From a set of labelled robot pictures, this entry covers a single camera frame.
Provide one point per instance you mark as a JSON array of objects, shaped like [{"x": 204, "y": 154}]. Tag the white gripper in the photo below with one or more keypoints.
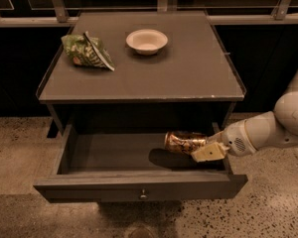
[{"x": 234, "y": 139}]

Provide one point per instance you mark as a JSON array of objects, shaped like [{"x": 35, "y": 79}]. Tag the orange soda can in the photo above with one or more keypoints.
[{"x": 184, "y": 142}]

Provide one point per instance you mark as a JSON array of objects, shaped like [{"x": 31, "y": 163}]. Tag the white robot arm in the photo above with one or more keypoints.
[{"x": 277, "y": 128}]

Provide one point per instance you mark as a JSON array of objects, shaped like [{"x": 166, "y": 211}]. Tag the small metal drawer knob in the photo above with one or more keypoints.
[{"x": 143, "y": 195}]

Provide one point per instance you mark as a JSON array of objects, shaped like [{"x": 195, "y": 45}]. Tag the grey open top drawer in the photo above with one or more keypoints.
[{"x": 114, "y": 167}]

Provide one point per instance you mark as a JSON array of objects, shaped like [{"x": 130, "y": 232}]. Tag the grey cabinet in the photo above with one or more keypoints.
[{"x": 192, "y": 67}]

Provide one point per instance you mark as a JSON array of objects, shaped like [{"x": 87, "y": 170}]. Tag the white paper bowl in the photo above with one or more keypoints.
[{"x": 146, "y": 42}]

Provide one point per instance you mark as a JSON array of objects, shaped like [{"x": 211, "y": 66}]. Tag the green chip bag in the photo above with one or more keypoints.
[{"x": 84, "y": 50}]

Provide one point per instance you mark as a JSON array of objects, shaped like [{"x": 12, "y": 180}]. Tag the metal railing frame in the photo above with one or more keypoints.
[{"x": 50, "y": 13}]

